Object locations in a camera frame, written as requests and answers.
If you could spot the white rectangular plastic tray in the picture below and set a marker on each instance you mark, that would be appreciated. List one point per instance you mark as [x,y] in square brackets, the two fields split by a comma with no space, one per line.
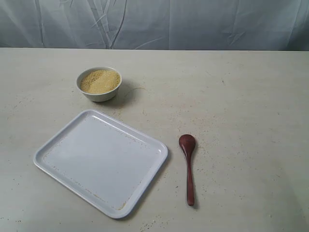
[102,160]

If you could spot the white ceramic bowl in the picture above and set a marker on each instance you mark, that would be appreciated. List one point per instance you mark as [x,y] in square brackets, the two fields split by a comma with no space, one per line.
[97,97]

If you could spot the dark red wooden spoon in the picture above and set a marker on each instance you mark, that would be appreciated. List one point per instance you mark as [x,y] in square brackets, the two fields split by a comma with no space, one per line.
[187,143]

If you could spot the yellowish-brown powder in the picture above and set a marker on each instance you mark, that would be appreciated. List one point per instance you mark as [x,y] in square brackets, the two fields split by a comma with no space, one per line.
[100,81]

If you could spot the white wrinkled backdrop curtain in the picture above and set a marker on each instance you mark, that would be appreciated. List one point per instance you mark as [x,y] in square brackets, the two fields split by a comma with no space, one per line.
[156,24]

